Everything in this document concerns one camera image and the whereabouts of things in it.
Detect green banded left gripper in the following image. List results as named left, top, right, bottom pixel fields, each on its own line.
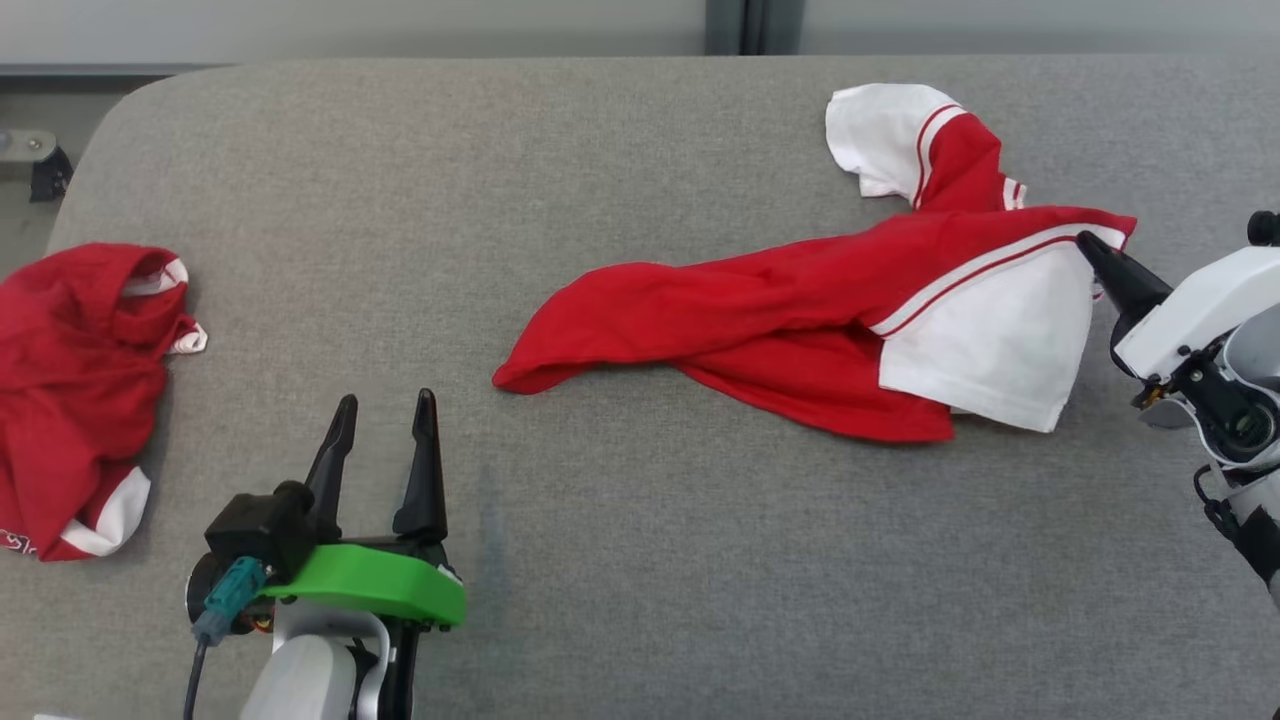
left=260, top=389, right=467, bottom=631

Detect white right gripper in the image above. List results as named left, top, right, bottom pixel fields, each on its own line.
left=1077, top=230, right=1280, bottom=383

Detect red Bulls shorts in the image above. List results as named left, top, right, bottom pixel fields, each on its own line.
left=0, top=243, right=209, bottom=562

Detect red white Bulls jersey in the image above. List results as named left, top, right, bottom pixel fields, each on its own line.
left=492, top=84, right=1138, bottom=444

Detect black cable with teal plug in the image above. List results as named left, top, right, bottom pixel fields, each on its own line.
left=182, top=557, right=269, bottom=720

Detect grey metal partition post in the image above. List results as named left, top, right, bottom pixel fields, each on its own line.
left=705, top=0, right=806, bottom=56

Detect grey wheeled metal frame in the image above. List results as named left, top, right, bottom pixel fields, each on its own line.
left=0, top=128, right=74, bottom=203

